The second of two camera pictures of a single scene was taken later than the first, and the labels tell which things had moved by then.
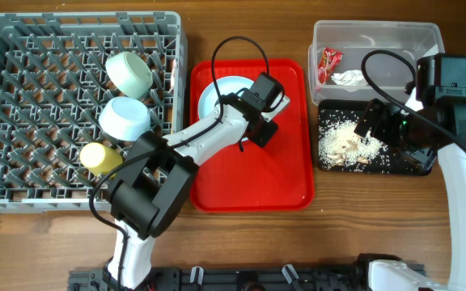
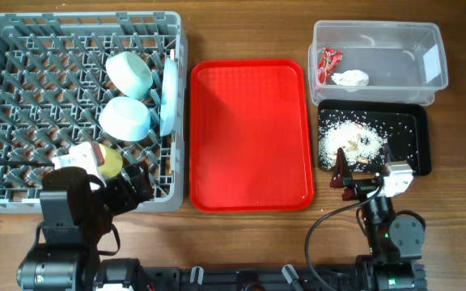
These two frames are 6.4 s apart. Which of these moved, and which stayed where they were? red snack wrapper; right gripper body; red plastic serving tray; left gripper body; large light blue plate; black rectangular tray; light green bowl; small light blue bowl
Moved: right gripper body; large light blue plate; left gripper body
Stayed: red plastic serving tray; black rectangular tray; small light blue bowl; red snack wrapper; light green bowl
